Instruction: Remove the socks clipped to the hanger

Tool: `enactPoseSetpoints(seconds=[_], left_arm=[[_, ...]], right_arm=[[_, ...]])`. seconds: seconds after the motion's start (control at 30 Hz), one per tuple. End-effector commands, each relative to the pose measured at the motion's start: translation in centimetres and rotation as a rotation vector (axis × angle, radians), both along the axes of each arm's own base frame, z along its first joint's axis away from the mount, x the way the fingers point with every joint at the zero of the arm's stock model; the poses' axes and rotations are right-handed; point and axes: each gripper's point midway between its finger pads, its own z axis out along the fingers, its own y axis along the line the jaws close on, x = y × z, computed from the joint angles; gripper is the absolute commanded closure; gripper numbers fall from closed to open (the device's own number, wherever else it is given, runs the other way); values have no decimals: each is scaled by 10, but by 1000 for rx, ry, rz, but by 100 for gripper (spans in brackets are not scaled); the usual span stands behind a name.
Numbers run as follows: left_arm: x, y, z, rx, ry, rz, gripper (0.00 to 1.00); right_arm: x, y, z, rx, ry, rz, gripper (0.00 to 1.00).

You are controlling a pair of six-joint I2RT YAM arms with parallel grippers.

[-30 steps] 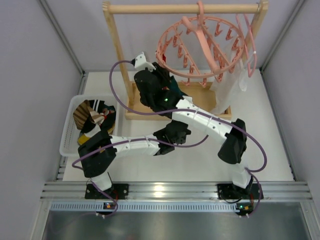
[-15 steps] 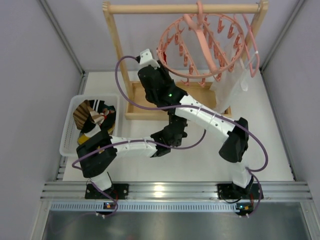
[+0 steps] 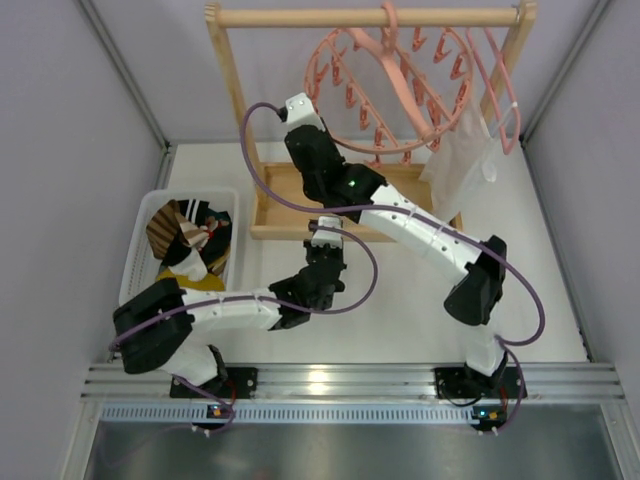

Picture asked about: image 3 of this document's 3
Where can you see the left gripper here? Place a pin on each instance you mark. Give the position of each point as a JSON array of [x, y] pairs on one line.
[[324, 251]]

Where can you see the white sock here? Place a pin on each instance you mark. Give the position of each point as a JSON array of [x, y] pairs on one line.
[[192, 267]]

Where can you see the black white-striped sock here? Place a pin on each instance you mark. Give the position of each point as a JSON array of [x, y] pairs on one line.
[[189, 209]]

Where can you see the pink round clip hanger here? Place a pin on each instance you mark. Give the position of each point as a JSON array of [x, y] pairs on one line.
[[393, 92]]

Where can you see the brown striped sock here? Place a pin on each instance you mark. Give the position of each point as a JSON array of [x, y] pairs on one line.
[[171, 235]]

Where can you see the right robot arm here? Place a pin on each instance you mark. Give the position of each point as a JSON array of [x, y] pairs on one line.
[[364, 196]]

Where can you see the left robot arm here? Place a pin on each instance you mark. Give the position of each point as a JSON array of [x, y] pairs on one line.
[[173, 329]]

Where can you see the dark patterned socks pile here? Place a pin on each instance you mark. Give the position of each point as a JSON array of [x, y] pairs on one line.
[[216, 250]]

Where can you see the pink clothes hanger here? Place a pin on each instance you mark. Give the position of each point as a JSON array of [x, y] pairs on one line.
[[502, 116]]

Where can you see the wooden clothes rack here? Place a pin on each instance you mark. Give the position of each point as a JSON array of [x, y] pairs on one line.
[[509, 26]]

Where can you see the yellow sock in basket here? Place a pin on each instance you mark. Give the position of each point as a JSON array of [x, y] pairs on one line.
[[210, 282]]

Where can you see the white sheer garment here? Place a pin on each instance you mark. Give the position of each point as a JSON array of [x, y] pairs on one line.
[[461, 166]]

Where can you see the white plastic basket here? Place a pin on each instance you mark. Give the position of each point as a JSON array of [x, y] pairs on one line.
[[141, 268]]

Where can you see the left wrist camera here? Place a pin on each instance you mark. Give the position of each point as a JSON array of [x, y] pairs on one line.
[[326, 232]]

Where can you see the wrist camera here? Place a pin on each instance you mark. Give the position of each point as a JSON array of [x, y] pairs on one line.
[[300, 116], [326, 232]]

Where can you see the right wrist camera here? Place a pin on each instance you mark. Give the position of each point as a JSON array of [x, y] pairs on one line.
[[300, 116]]

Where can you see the aluminium mounting rail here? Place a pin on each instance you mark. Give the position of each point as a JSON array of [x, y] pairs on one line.
[[408, 394]]

